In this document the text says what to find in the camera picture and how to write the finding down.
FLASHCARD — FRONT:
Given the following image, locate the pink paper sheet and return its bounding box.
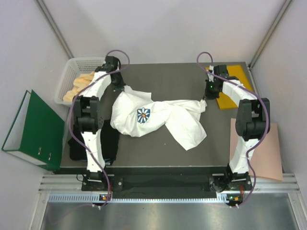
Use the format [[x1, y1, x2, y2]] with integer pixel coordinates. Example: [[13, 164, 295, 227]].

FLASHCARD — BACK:
[[229, 117, 284, 182]]

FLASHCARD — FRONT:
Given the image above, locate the white t shirt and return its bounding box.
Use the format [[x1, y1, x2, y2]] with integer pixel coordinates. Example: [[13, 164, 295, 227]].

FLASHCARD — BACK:
[[110, 86, 207, 150]]

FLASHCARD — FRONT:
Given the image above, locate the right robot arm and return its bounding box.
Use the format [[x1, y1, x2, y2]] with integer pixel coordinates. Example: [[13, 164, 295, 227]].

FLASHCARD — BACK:
[[204, 65, 270, 193]]

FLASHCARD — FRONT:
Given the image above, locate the black folded t shirt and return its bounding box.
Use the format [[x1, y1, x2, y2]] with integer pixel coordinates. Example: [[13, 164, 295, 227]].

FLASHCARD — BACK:
[[68, 120, 119, 165]]

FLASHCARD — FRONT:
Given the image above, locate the grey slotted cable duct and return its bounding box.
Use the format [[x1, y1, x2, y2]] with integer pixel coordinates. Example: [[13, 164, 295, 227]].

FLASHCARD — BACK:
[[48, 193, 243, 204]]

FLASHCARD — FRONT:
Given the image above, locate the green ring binder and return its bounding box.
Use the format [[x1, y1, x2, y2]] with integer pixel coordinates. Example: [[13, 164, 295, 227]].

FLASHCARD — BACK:
[[1, 91, 65, 171]]

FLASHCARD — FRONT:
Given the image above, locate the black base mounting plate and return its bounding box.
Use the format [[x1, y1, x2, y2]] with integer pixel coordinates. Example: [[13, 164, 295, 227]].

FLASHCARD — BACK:
[[82, 174, 252, 197]]

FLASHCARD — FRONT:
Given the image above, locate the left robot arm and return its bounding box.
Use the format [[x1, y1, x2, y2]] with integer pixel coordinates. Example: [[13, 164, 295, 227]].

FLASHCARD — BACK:
[[70, 56, 125, 193]]

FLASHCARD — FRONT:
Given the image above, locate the white plastic basket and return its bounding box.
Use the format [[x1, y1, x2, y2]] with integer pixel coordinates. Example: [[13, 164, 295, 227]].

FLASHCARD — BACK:
[[54, 57, 105, 107]]

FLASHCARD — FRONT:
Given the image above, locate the orange t shirt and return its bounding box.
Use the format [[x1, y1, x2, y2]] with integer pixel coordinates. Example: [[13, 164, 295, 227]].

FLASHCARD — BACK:
[[63, 72, 94, 102]]

